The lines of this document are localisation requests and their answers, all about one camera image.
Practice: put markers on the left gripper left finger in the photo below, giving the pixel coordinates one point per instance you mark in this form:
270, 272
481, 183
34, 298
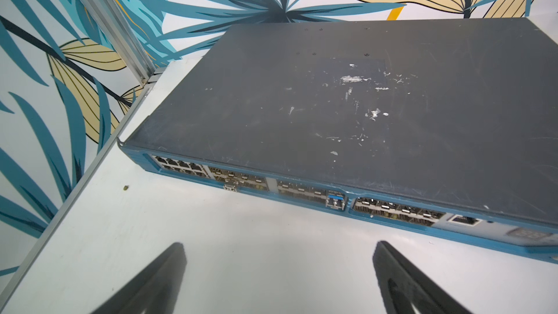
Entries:
155, 289

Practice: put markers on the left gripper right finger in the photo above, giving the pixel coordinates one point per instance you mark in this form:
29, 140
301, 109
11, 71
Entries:
405, 288

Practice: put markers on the dark grey network switch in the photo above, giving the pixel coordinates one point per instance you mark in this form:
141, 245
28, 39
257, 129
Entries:
441, 127

